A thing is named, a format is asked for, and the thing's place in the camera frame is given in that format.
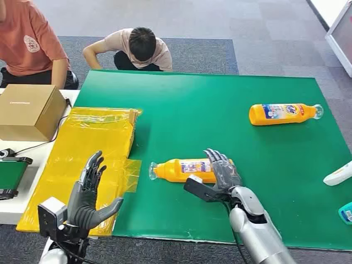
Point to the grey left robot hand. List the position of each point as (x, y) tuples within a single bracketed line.
[(82, 207)]

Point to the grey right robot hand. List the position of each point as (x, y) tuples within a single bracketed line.
[(225, 175)]

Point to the orange bottle with clear cap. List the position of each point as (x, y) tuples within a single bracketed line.
[(178, 170), (280, 114)]

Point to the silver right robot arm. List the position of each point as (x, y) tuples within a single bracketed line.
[(255, 229)]

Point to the white plastic bottle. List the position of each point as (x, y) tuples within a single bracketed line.
[(339, 175)]

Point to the yellow plastic-wrapped flat box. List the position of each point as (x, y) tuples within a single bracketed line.
[(82, 145)]

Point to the green table mat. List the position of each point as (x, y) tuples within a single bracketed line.
[(208, 116)]

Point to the green and black device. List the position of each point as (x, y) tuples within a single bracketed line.
[(10, 175)]

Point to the brown cardboard box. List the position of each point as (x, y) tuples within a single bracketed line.
[(27, 109)]

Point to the teal plastic container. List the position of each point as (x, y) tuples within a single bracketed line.
[(346, 213)]

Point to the person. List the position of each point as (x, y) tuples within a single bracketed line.
[(27, 47), (140, 47)]

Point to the white framed panel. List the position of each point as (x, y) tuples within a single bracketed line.
[(342, 36)]

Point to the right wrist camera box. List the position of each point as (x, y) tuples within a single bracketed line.
[(199, 187)]

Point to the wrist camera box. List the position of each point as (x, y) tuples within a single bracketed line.
[(199, 187), (50, 215)]

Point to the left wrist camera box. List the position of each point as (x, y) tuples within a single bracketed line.
[(50, 215)]

